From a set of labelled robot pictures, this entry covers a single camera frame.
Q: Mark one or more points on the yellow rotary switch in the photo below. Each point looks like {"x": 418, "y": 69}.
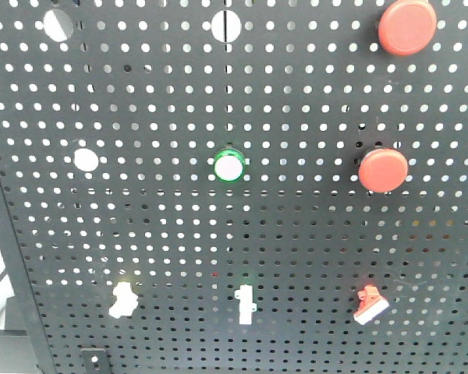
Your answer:
{"x": 126, "y": 301}

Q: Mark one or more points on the red rotary switch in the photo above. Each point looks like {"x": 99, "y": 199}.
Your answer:
{"x": 372, "y": 304}

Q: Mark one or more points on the green illuminated push button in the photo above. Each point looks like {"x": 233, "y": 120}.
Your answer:
{"x": 229, "y": 165}

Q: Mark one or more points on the black perforated pegboard panel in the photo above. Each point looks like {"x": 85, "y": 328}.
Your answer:
{"x": 111, "y": 113}

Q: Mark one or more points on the lower red mushroom button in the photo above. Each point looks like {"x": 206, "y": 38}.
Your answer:
{"x": 383, "y": 170}

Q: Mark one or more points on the red mushroom button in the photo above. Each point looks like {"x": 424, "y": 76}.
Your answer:
{"x": 407, "y": 27}
{"x": 383, "y": 170}

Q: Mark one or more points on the left black desk clamp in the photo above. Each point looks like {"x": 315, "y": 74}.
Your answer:
{"x": 95, "y": 361}

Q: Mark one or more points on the upper red mushroom button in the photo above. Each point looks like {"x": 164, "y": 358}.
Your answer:
{"x": 407, "y": 27}

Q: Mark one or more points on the black box on desk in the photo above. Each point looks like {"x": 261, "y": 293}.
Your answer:
{"x": 16, "y": 352}

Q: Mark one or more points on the green rotary switch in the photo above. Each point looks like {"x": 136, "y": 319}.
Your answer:
{"x": 247, "y": 307}

